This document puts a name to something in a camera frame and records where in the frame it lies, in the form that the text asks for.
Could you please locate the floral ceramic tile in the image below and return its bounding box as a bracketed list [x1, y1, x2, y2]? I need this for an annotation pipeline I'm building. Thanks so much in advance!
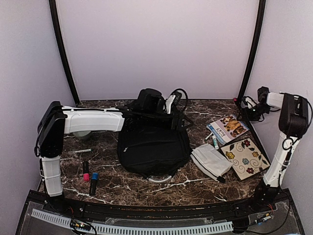
[221, 138, 270, 181]

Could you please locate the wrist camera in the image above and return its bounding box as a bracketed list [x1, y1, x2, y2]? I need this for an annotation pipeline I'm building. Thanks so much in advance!
[165, 91, 182, 114]
[242, 96, 257, 109]

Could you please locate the white fabric pouch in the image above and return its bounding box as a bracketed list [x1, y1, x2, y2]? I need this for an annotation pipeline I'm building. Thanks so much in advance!
[190, 143, 233, 184]

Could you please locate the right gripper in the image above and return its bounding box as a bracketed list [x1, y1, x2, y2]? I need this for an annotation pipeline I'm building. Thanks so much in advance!
[240, 104, 271, 121]

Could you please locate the white slotted cable duct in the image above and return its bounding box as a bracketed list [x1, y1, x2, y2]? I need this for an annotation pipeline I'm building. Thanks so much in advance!
[31, 209, 233, 235]

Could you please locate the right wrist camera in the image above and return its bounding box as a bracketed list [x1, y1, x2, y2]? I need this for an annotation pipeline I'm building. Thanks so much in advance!
[242, 96, 257, 109]

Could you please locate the pale green ceramic bowl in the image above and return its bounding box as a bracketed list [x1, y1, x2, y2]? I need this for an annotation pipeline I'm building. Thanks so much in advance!
[73, 131, 92, 140]

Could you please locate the green cap glue stick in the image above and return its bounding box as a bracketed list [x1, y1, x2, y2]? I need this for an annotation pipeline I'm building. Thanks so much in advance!
[212, 135, 219, 150]

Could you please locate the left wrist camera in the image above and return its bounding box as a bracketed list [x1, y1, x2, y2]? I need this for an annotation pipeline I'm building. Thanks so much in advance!
[165, 91, 182, 114]

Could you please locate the dog picture book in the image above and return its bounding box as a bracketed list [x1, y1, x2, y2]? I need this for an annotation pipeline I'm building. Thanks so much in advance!
[206, 115, 249, 145]

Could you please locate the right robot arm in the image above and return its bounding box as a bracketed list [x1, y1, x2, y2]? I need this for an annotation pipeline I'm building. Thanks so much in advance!
[236, 87, 313, 212]

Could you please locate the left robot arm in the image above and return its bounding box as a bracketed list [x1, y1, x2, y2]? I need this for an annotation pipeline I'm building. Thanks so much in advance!
[34, 88, 189, 213]

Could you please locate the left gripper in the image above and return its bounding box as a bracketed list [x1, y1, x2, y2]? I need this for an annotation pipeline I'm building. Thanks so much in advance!
[144, 111, 194, 132]

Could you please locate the blue cap black marker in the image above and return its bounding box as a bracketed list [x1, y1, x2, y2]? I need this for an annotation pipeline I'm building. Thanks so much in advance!
[89, 172, 98, 196]

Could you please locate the green tip white pen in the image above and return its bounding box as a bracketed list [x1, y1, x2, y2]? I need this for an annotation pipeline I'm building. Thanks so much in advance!
[68, 149, 93, 154]

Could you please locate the pink cap black marker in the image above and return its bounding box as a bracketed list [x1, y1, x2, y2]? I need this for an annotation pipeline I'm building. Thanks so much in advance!
[83, 161, 89, 182]

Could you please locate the black backpack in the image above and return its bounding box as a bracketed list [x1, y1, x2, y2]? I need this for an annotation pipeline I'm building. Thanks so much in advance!
[116, 119, 193, 183]

